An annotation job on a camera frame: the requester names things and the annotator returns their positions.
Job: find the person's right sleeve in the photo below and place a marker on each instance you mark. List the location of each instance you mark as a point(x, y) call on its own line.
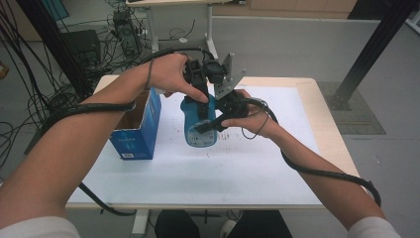
point(373, 229)

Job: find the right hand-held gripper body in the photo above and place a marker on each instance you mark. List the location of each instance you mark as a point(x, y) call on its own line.
point(236, 105)

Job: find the light wooden table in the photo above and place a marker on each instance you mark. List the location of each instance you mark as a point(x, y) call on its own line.
point(318, 99)

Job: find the person's left leg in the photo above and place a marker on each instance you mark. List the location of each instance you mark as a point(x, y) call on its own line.
point(175, 226)

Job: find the white desk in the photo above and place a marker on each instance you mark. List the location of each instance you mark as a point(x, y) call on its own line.
point(210, 26)

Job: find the person's right leg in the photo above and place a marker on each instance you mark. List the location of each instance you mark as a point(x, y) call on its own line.
point(261, 226)

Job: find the person's sleeve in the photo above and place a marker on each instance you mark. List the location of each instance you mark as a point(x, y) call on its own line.
point(373, 229)
point(39, 229)

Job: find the white shoe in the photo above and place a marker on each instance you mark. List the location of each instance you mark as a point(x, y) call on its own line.
point(228, 229)

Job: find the person's right hand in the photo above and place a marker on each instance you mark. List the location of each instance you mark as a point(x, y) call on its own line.
point(261, 120)

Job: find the wooden cabinet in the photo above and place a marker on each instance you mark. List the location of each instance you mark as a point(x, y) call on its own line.
point(297, 6)

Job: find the black metal stand post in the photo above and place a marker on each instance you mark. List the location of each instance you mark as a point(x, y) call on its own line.
point(56, 46)
point(376, 43)

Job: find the black equipment box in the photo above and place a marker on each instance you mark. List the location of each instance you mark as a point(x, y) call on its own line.
point(82, 46)

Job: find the person's left sleeve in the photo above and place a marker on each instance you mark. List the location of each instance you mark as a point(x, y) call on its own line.
point(39, 229)

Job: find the person's leg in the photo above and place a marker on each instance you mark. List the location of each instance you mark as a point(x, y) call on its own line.
point(175, 226)
point(261, 226)

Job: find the white table sheet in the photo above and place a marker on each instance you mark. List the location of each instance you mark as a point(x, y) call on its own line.
point(231, 172)

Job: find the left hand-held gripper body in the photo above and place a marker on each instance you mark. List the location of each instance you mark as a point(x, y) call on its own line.
point(214, 70)

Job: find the person's left hand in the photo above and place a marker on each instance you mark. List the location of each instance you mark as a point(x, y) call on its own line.
point(168, 72)

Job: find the teal panel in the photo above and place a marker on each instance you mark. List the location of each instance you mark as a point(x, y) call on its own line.
point(54, 8)

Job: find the blue cardboard box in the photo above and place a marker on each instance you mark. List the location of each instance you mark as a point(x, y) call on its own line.
point(138, 143)

